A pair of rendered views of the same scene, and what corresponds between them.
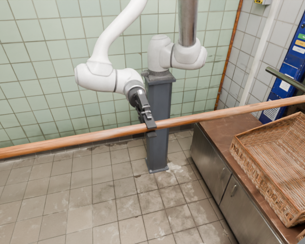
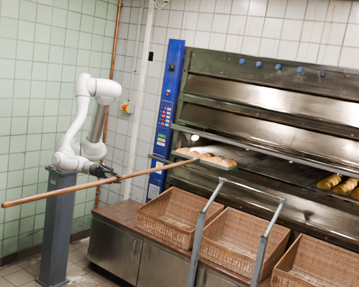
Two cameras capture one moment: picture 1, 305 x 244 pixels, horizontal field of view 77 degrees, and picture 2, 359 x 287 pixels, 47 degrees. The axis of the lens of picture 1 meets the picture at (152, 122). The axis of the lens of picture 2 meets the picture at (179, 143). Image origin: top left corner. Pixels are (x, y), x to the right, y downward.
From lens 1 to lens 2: 2.16 m
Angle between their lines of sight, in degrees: 46
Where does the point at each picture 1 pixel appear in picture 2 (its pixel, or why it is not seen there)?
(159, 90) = (68, 181)
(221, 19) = not seen: hidden behind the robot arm
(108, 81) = (75, 162)
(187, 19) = (100, 125)
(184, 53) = (93, 147)
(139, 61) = (21, 161)
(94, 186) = not seen: outside the picture
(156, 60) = not seen: hidden behind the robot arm
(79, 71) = (61, 156)
